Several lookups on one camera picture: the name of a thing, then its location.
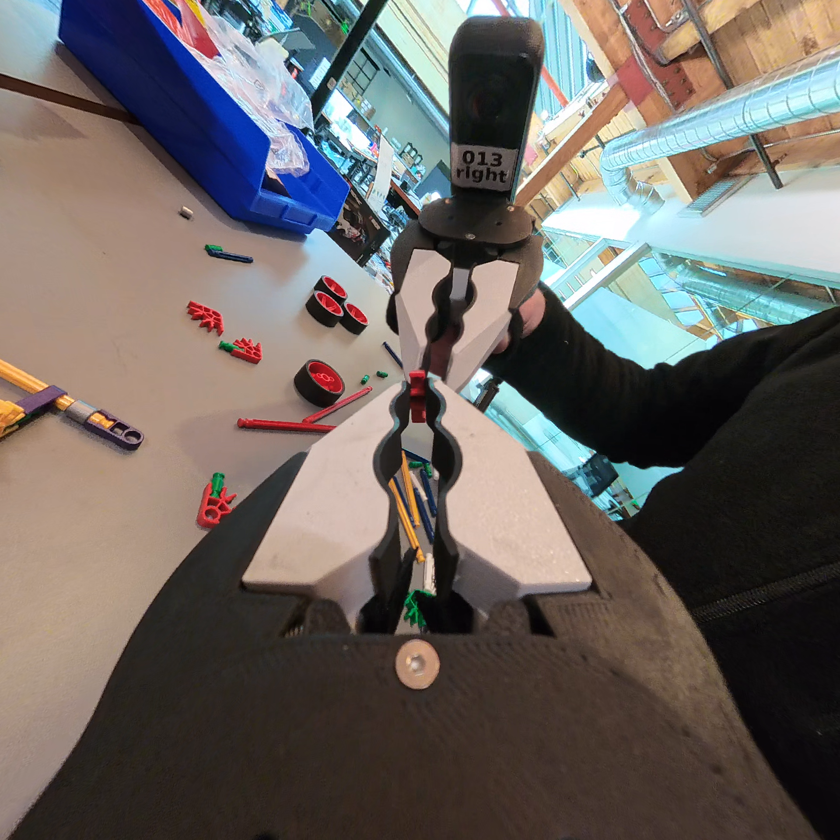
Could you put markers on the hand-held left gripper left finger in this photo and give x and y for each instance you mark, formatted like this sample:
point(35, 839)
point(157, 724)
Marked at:
point(315, 525)

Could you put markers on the red wheel with black tyre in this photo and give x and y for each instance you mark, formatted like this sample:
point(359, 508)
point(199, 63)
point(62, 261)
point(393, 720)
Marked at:
point(319, 285)

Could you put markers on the clear plastic bag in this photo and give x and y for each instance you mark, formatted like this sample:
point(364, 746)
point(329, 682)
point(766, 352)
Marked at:
point(262, 85)

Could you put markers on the purple rod-end connector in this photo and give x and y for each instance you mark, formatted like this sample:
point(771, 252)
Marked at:
point(118, 433)

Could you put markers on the silver ventilation duct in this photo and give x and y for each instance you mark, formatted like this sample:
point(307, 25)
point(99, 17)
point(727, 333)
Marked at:
point(741, 289)
point(722, 118)

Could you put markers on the blue plastic bin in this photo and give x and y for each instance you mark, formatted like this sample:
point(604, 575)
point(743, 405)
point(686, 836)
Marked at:
point(164, 98)

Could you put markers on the green fan connector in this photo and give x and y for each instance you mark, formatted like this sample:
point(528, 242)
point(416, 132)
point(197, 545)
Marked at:
point(415, 610)

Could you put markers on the black printed toy box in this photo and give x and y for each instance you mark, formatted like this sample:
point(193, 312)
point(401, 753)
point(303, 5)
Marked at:
point(358, 226)

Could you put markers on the person's right forearm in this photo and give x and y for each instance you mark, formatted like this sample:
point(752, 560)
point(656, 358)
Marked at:
point(656, 394)

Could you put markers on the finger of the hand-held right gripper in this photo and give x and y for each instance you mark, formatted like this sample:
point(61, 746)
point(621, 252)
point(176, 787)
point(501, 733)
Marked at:
point(492, 295)
point(417, 308)

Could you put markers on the person's right hand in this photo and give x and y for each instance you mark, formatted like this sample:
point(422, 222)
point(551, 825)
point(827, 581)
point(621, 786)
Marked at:
point(531, 315)

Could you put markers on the black metal post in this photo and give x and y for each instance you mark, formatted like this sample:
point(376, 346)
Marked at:
point(344, 52)

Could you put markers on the yellow plastic rod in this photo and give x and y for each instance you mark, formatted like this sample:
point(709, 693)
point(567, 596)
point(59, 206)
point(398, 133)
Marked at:
point(39, 387)
point(407, 522)
point(410, 489)

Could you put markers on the red toy wheel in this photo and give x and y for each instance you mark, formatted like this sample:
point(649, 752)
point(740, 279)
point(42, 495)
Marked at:
point(326, 379)
point(334, 287)
point(358, 315)
point(328, 305)

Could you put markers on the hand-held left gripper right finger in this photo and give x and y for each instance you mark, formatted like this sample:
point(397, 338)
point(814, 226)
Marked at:
point(518, 525)

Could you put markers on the thick blue rod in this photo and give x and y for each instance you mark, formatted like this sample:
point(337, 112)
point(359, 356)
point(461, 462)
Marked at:
point(236, 257)

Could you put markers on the short white rod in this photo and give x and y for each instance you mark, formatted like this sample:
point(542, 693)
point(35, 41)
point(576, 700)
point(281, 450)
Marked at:
point(430, 574)

